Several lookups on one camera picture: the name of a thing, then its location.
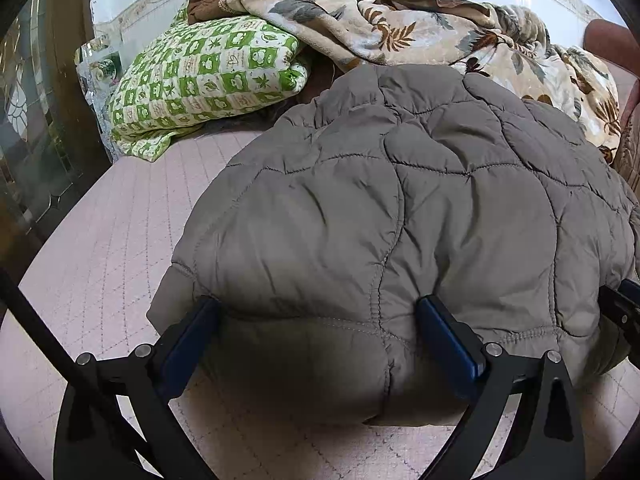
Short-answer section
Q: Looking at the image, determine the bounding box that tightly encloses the beige leaf print blanket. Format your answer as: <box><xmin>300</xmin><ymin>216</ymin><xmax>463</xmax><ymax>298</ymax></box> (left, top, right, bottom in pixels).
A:
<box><xmin>187</xmin><ymin>0</ymin><xmax>623</xmax><ymax>166</ymax></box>

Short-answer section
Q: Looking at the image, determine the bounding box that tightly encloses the black cable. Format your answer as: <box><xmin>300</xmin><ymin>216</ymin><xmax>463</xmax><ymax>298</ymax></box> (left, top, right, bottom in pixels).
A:
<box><xmin>0</xmin><ymin>266</ymin><xmax>153</xmax><ymax>468</ymax></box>

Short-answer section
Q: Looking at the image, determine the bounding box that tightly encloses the grey padded jacket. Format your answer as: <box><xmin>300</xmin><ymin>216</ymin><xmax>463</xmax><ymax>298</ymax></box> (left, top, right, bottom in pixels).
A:
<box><xmin>146</xmin><ymin>64</ymin><xmax>640</xmax><ymax>428</ymax></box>

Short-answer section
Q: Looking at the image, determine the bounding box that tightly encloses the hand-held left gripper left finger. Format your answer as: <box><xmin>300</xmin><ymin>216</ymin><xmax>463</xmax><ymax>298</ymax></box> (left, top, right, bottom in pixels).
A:
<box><xmin>54</xmin><ymin>296</ymin><xmax>223</xmax><ymax>480</ymax></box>

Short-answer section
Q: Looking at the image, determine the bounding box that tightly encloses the green checked pillow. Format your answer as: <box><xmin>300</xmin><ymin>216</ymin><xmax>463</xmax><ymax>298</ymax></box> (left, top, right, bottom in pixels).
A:
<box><xmin>107</xmin><ymin>10</ymin><xmax>313</xmax><ymax>162</ymax></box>

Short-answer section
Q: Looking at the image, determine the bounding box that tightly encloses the wooden door with glass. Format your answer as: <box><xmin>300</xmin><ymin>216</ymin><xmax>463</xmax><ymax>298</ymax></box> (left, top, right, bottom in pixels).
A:
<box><xmin>0</xmin><ymin>0</ymin><xmax>112</xmax><ymax>281</ymax></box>

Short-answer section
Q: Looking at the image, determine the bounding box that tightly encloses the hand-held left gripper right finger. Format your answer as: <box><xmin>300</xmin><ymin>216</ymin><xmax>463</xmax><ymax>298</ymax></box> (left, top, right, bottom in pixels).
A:
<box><xmin>417</xmin><ymin>295</ymin><xmax>586</xmax><ymax>480</ymax></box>

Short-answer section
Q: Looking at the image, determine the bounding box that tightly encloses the brown pillow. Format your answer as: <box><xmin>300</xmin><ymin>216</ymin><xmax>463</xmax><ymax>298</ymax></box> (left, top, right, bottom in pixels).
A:
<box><xmin>300</xmin><ymin>55</ymin><xmax>351</xmax><ymax>106</ymax></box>

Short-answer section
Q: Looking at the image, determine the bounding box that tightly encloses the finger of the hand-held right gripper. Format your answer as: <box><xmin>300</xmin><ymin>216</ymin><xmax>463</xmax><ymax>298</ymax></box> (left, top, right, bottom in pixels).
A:
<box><xmin>597</xmin><ymin>280</ymin><xmax>640</xmax><ymax>347</ymax></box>

